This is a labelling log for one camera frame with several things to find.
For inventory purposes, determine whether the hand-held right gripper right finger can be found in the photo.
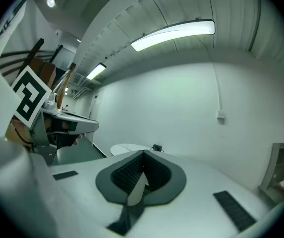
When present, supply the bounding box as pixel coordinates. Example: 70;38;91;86
141;149;187;207

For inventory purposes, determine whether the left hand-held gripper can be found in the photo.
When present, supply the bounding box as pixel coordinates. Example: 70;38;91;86
10;65;100;165

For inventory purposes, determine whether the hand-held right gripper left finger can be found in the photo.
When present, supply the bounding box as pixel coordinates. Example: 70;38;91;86
95;149;144;205

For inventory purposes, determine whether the person's left forearm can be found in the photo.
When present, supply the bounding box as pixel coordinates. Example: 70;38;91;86
4;118;33;153

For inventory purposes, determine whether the person's left hand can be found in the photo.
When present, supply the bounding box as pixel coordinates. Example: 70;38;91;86
71;133;84;146

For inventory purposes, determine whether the small ceiling light panel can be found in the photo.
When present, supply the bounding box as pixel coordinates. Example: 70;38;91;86
85;62;107;81

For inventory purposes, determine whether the brown wooden chair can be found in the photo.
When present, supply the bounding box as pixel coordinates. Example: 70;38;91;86
29;57;77;110

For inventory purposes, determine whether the black curved railing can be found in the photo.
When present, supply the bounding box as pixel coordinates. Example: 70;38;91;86
0;38;64;78

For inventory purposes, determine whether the grey open shelf cabinet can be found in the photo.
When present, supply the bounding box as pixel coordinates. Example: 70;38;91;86
257;141;284;205

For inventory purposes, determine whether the long ceiling light panel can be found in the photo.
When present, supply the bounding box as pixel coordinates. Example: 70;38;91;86
131;19;216;52

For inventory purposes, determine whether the white wall conduit pipe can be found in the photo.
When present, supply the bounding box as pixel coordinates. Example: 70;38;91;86
211;62;223;112

